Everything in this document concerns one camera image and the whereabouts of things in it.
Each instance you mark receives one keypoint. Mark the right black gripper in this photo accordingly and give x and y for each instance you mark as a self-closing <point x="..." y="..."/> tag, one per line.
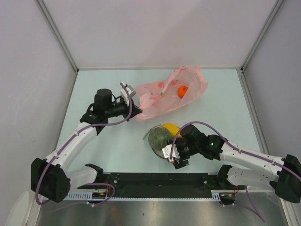
<point x="178" y="142"/>

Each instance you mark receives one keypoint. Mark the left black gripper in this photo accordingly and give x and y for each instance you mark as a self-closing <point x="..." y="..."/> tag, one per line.
<point x="134" y="110"/>

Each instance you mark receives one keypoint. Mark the yellow fake mango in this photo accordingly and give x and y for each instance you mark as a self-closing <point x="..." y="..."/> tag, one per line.
<point x="173" y="129"/>

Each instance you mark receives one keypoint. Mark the green netted fake melon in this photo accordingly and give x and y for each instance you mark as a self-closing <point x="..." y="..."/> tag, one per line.
<point x="158" y="137"/>

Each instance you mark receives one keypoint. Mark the orange fake tangerine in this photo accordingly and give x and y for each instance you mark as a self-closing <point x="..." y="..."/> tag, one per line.
<point x="182" y="91"/>

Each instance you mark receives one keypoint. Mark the pink plastic bag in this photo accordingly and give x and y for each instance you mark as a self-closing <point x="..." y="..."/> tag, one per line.
<point x="160" y="97"/>

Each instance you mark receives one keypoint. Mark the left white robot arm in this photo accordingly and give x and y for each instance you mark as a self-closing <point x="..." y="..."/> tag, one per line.
<point x="50" y="178"/>

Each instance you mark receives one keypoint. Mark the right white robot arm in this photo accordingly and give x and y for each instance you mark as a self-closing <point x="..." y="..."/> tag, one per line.
<point x="244" y="168"/>

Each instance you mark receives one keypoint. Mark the round printed plate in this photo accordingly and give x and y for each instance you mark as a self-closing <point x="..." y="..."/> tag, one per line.
<point x="158" y="153"/>

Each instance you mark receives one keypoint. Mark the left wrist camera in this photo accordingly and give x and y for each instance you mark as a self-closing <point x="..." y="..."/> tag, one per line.
<point x="127" y="92"/>

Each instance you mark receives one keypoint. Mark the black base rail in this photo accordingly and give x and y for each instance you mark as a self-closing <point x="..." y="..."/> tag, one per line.
<point x="164" y="185"/>

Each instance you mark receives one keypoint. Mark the white cable duct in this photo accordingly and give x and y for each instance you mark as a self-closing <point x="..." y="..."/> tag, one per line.
<point x="86" y="196"/>

